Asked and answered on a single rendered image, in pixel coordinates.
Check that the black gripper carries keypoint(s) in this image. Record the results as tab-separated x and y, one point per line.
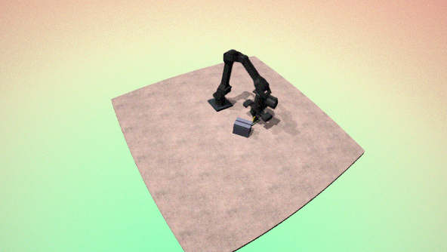
257	110

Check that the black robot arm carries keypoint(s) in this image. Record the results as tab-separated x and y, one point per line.
260	84

